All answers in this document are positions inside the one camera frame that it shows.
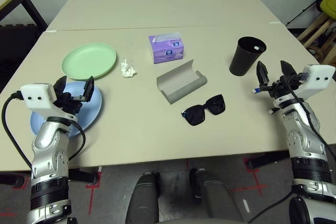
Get wooden chair frame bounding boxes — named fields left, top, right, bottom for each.
left=298, top=11, right=336, bottom=65

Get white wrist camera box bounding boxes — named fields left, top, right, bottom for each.
left=19, top=83, right=57, bottom=111
left=299, top=64, right=336, bottom=101

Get black left camera cable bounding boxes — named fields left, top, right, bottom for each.
left=1, top=91, right=87, bottom=169

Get grey robot left leg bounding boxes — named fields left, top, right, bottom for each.
left=125, top=173, right=161, bottom=224

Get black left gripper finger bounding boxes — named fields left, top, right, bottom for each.
left=80, top=76, right=95, bottom=103
left=54, top=76, right=68, bottom=94

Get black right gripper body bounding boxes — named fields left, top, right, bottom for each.
left=259, top=74, right=302, bottom=99

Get thin black hanging cable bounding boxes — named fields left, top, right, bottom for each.
left=246, top=192, right=293, bottom=224

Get grey glasses case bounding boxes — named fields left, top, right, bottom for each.
left=156, top=59, right=208, bottom=105

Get blue plastic plate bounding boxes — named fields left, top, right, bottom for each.
left=30, top=81, right=103, bottom=138

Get black right camera cable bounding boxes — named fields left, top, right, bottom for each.
left=287, top=73, right=336, bottom=156

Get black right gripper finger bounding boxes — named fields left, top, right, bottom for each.
left=257, top=61, right=269, bottom=87
left=280, top=60, right=299, bottom=77

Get white tissue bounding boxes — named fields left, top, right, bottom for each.
left=120, top=58, right=138, bottom=78

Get grey robot right leg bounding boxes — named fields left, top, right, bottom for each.
left=190, top=168, right=245, bottom=224

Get thin black stand rod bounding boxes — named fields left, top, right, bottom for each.
left=287, top=0, right=323, bottom=25

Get black foam floor mat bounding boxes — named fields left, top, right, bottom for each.
left=0, top=20, right=47, bottom=88

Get black sunglasses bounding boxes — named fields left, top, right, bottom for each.
left=180, top=94, right=226, bottom=127

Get black camera cable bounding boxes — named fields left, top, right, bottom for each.
left=1, top=91, right=87, bottom=169
left=287, top=73, right=336, bottom=156

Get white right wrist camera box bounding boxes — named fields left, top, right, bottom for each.
left=299, top=64, right=336, bottom=101

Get purple tissue pack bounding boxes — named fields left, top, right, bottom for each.
left=148, top=31, right=184, bottom=65

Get yellow-green object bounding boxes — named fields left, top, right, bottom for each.
left=319, top=0, right=336, bottom=20

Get green plastic plate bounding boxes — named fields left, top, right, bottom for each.
left=61, top=42, right=117, bottom=80

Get grey robot leg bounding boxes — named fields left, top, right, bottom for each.
left=125, top=173, right=161, bottom=224
left=190, top=168, right=245, bottom=224

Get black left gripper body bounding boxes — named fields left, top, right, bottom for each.
left=54, top=91, right=87, bottom=116

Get black plastic cup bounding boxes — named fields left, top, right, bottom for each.
left=229, top=36, right=267, bottom=77

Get black table foot bar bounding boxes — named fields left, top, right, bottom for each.
left=68, top=167, right=98, bottom=184
left=0, top=173, right=24, bottom=188
left=248, top=152, right=292, bottom=171

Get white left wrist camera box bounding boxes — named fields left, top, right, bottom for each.
left=19, top=83, right=57, bottom=111

